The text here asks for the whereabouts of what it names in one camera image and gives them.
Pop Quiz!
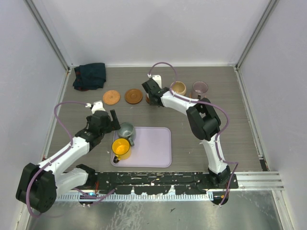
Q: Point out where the lavender plastic tray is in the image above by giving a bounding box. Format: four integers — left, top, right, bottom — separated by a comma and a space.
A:
110, 127, 172, 168

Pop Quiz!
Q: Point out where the slotted cable duct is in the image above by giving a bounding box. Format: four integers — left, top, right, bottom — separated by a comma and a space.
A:
56, 191, 213, 202

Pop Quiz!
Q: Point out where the grey-green ceramic mug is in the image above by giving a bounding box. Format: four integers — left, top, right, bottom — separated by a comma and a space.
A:
117, 122, 136, 147

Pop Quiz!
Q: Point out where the aluminium front rail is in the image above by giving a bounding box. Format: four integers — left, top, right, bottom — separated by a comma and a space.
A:
24, 171, 285, 191

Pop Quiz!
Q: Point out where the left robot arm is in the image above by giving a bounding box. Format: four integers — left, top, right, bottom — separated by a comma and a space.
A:
15, 110, 120, 213

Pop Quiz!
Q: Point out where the dark blue folded cloth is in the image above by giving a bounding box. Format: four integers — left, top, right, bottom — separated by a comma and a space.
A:
73, 63, 106, 91

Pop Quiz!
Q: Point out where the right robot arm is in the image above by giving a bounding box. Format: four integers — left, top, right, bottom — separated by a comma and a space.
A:
142, 78, 231, 189

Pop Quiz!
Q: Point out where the beige ceramic mug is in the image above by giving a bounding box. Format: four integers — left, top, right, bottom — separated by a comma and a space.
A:
171, 81, 187, 96

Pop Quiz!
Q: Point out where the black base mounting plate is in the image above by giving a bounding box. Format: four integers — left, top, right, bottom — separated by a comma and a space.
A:
68, 171, 239, 195

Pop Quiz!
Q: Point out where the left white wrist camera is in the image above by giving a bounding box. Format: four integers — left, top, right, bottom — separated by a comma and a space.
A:
85, 101, 107, 116

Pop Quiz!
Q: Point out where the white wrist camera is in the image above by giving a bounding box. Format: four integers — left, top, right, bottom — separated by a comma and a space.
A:
85, 101, 107, 116
147, 74, 162, 88

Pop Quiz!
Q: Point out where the woven rattan coaster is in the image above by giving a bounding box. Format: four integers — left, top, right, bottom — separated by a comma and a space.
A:
103, 90, 120, 105

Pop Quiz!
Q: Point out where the yellow transparent mug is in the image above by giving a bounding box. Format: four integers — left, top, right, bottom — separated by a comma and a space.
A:
112, 138, 131, 163

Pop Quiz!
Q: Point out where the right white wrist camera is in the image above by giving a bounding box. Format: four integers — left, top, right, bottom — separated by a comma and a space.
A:
147, 74, 162, 88

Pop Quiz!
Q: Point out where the purple transparent mug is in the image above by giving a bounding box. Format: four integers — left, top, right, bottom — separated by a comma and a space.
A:
190, 81, 209, 100

